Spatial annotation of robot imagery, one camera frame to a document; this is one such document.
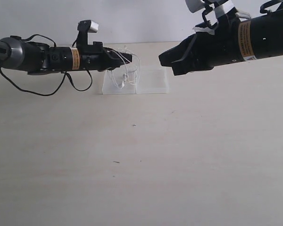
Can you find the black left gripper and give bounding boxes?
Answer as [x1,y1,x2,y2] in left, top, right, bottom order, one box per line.
[79,41,133,72]

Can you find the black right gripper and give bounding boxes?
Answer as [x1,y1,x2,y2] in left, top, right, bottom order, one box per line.
[158,13,244,76]

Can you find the white wired earphones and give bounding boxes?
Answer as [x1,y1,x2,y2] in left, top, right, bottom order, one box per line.
[108,46,141,90]

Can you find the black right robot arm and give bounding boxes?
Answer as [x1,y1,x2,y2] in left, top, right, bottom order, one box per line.
[158,9,283,76]

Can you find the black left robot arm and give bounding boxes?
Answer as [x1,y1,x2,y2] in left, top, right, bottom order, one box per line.
[0,35,133,75]

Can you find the clear plastic storage case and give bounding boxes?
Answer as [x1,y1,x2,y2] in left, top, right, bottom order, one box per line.
[102,66,169,95]

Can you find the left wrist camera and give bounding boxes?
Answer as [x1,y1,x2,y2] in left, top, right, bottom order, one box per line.
[74,20,99,48]

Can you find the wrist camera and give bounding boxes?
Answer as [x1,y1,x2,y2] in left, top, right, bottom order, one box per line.
[74,20,99,48]
[185,0,238,18]

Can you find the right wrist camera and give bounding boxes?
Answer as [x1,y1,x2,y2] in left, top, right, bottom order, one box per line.
[185,0,238,18]

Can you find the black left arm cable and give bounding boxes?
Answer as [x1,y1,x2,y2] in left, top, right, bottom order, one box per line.
[0,34,93,97]

